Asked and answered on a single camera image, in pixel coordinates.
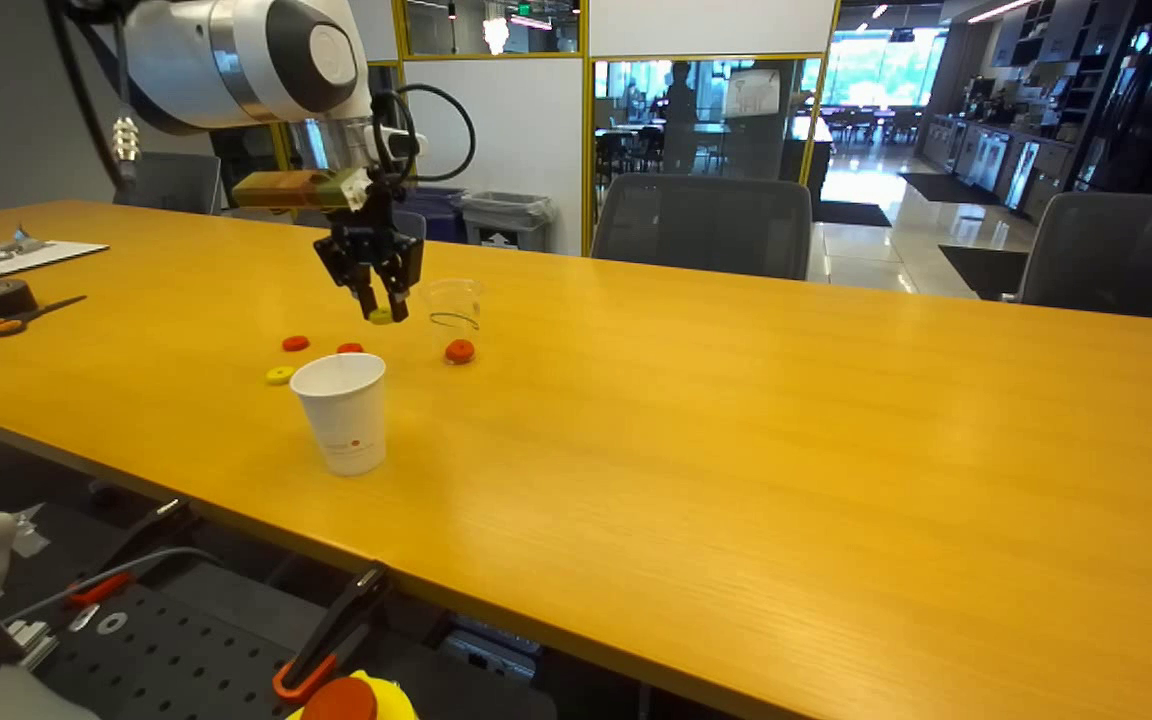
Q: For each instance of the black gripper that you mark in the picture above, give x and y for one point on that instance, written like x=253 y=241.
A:
x=380 y=231

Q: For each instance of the yellow round disc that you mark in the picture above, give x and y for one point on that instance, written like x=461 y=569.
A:
x=380 y=319
x=276 y=375

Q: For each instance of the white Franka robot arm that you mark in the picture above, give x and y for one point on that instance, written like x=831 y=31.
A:
x=218 y=61

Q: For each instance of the clear plastic cup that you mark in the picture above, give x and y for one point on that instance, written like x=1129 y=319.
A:
x=454 y=310

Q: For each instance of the blue waste bin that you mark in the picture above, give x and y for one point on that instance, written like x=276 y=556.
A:
x=442 y=212

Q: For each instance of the grey waste bin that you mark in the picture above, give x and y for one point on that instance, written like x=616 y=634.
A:
x=514 y=222

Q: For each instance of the white paper cup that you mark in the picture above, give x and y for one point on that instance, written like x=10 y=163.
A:
x=343 y=420

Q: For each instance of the white partition board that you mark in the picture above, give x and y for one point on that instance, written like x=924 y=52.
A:
x=538 y=147

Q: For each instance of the grey office chair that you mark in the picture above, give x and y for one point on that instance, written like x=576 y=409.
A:
x=707 y=226
x=1120 y=254
x=171 y=182

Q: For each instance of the white paper sheet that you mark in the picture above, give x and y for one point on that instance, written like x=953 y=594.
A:
x=31 y=256

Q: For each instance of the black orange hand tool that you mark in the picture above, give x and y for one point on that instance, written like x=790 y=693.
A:
x=339 y=625

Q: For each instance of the yellow framed glass partition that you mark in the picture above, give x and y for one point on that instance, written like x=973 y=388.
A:
x=736 y=123

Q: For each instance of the yellow red emergency stop button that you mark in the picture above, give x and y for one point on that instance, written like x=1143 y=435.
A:
x=358 y=703

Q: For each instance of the black display cabinets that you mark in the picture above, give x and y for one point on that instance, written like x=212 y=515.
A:
x=1120 y=104

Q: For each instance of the tan wrist camera block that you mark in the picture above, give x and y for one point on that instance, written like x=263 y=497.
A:
x=289 y=186

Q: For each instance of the white wall panel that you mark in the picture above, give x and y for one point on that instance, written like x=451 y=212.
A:
x=708 y=27

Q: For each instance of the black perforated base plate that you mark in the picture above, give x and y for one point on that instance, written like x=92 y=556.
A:
x=162 y=653

